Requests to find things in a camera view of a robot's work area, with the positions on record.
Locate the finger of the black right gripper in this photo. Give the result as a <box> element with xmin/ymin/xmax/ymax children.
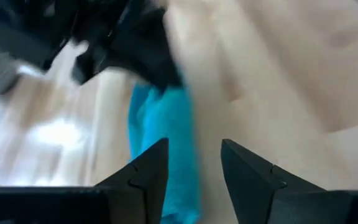
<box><xmin>71</xmin><ymin>43</ymin><xmax>111</xmax><ymax>85</ymax></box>
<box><xmin>110</xmin><ymin>9</ymin><xmax>183</xmax><ymax>91</ymax></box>

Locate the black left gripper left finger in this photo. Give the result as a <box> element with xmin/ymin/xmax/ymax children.
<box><xmin>94</xmin><ymin>138</ymin><xmax>170</xmax><ymax>224</ymax></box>

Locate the teal microfiber towel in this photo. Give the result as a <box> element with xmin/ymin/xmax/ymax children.
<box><xmin>127</xmin><ymin>82</ymin><xmax>201</xmax><ymax>224</ymax></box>

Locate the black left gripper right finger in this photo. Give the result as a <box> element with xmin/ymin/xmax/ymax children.
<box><xmin>221</xmin><ymin>139</ymin><xmax>326</xmax><ymax>224</ymax></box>

